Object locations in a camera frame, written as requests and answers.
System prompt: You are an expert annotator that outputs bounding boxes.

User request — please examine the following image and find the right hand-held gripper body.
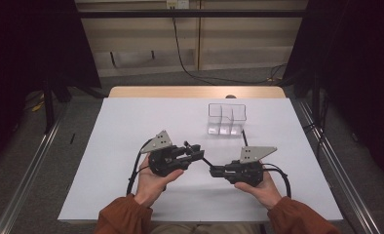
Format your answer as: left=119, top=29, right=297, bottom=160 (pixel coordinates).
left=223, top=145, right=278, bottom=188

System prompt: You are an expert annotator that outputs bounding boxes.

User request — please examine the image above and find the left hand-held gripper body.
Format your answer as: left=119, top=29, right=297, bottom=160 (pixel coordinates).
left=139, top=130, right=196, bottom=178

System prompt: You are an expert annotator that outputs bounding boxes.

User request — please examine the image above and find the clear acrylic organizer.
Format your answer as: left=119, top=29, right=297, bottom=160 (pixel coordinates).
left=207, top=102, right=248, bottom=137

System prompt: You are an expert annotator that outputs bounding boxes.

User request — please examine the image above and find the person's right hand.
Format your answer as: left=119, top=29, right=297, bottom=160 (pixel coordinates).
left=233, top=169, right=284, bottom=211

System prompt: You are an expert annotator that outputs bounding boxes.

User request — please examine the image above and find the person's left hand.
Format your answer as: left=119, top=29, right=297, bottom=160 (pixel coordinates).
left=134, top=153, right=185, bottom=209

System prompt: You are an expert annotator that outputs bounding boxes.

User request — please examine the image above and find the white table sheet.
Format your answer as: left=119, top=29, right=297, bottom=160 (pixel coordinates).
left=57, top=97, right=344, bottom=224

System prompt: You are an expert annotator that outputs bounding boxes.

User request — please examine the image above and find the left hand-held gripper cable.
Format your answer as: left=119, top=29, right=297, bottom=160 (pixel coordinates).
left=126, top=137, right=155, bottom=197

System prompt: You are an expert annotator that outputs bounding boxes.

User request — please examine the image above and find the hand-held gripper cable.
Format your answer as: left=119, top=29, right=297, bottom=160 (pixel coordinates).
left=261, top=162, right=292, bottom=199
left=126, top=137, right=155, bottom=197

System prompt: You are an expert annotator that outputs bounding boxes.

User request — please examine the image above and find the right hand-held gripper cable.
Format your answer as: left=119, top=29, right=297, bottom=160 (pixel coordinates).
left=261, top=162, right=292, bottom=199

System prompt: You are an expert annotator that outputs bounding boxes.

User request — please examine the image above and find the black stand post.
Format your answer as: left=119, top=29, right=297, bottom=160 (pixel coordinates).
left=311, top=69, right=323, bottom=131
left=43, top=76, right=57, bottom=135

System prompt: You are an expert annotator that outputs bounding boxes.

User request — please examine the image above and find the black wall cable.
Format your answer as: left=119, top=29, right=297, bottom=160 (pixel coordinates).
left=171, top=6, right=288, bottom=86

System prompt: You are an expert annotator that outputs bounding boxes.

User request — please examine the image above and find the metal floor rail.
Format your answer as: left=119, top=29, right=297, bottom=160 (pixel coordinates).
left=0, top=103, right=69, bottom=234
left=296, top=98, right=383, bottom=234

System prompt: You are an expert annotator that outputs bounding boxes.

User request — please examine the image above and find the white wall socket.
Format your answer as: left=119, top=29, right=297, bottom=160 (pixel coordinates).
left=166, top=0, right=190, bottom=10

